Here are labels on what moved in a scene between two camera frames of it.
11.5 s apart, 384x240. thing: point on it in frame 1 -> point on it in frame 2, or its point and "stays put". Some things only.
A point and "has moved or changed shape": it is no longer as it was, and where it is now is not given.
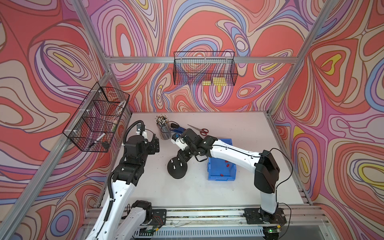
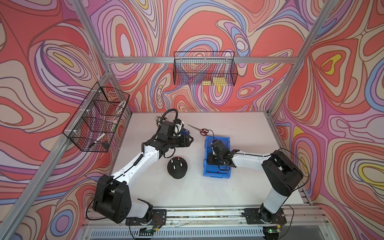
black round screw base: [177, 167] stays put
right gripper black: [184, 157] -> [210, 161]
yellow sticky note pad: [219, 81] stays put
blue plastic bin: [218, 170] has moved or changed shape
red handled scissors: [203, 131] stays put
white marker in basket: [99, 138] stays put
